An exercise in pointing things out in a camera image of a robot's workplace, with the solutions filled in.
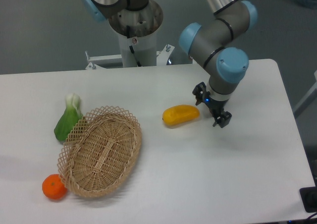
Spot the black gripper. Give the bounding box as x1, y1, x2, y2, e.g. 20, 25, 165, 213
192, 82, 232, 128

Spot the yellow mango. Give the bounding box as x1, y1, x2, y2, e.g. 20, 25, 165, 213
162, 105, 200, 127

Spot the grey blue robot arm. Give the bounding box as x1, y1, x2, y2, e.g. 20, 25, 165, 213
82, 0, 258, 127

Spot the woven wicker basket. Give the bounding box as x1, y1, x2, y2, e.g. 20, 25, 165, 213
57, 106, 142, 198

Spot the black device at table edge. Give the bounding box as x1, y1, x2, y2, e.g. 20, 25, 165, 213
299, 186, 317, 213

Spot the green bok choy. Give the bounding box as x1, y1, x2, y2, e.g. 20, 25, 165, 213
54, 93, 83, 142

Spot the orange tangerine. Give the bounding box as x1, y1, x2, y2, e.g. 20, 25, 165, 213
42, 174, 67, 200

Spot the black cable on pedestal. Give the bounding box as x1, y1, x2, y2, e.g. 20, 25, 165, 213
126, 25, 142, 67

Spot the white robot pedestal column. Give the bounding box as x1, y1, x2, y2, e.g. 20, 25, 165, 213
108, 0, 163, 55

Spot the white metal base frame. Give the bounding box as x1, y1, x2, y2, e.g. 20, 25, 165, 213
85, 44, 176, 70

